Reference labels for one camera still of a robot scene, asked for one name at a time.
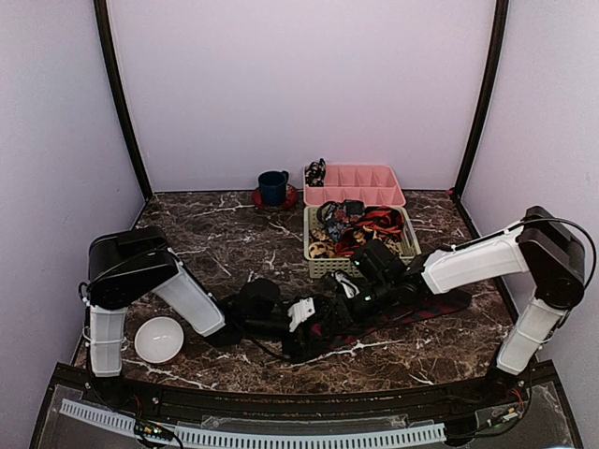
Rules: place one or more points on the pink divided organizer box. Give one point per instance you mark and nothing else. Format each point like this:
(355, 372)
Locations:
(373, 185)

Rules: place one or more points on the dark blue mug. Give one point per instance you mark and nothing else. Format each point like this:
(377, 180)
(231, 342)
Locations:
(272, 187)

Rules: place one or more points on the white bowl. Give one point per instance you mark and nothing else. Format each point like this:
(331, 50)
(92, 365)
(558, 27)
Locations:
(159, 340)

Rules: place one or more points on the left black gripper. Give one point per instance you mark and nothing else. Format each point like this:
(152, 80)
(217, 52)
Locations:
(303, 354)

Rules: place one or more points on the black red striped tie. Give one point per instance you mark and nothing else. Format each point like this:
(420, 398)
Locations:
(386, 218)

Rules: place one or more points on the yellow insect print tie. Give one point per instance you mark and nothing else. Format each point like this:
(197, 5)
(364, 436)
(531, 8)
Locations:
(321, 246)

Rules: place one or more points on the black corner post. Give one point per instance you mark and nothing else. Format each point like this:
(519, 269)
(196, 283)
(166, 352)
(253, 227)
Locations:
(102, 19)
(496, 42)

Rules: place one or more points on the white slotted cable duct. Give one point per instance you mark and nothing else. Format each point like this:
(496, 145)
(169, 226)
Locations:
(221, 432)

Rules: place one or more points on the dark floral tie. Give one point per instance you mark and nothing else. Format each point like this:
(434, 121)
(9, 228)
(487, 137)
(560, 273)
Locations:
(338, 217)

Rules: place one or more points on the black front rail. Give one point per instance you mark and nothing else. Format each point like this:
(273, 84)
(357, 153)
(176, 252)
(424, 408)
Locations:
(451, 401)

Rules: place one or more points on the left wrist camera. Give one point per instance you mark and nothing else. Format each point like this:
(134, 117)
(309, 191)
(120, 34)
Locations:
(299, 312)

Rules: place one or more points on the right black corner post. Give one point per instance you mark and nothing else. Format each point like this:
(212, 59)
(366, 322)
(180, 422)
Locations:
(496, 42)

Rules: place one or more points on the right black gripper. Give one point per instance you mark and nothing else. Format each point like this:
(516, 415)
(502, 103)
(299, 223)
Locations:
(343, 310)

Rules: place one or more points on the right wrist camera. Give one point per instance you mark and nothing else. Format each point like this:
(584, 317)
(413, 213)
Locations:
(341, 283)

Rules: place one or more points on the red saucer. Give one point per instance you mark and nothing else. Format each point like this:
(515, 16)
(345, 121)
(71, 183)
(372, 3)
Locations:
(292, 196)

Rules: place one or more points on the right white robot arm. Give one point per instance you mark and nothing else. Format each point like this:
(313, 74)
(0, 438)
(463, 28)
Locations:
(558, 255)

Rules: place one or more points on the green perforated plastic basket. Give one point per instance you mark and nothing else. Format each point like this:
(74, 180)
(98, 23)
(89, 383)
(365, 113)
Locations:
(408, 248)

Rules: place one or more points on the left black corner post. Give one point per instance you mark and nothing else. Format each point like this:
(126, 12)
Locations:
(102, 19)

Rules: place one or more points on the red navy striped tie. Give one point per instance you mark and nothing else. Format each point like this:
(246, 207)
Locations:
(331, 335)

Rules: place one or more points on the rolled black floral tie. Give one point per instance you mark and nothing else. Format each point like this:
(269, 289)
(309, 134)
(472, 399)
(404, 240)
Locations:
(315, 173)

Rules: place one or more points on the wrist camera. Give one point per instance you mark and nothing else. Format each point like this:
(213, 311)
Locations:
(299, 312)
(341, 283)

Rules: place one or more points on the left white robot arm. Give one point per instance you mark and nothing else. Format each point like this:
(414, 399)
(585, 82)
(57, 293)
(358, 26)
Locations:
(125, 266)

